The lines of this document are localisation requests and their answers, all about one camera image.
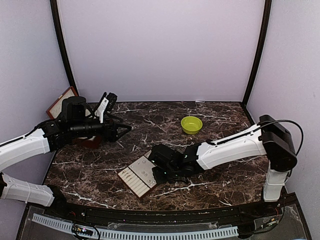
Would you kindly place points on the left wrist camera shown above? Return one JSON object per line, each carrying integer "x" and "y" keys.
{"x": 106, "y": 103}

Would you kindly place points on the black front rail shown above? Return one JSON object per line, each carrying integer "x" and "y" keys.
{"x": 105, "y": 203}

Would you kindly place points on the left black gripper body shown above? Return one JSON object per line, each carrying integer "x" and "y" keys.
{"x": 79, "y": 129}

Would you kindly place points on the green plastic bowl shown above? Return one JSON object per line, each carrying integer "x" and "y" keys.
{"x": 191, "y": 125}

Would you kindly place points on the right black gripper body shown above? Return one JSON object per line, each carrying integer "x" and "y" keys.
{"x": 170, "y": 174}

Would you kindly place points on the white slotted cable duct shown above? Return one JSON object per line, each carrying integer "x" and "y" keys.
{"x": 119, "y": 231}

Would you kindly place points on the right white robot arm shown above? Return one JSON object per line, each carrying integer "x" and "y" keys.
{"x": 266, "y": 138}

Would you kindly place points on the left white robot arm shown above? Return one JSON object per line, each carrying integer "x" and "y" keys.
{"x": 27, "y": 146}

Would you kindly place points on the beige jewelry tray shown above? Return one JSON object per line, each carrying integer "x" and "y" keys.
{"x": 138, "y": 176}

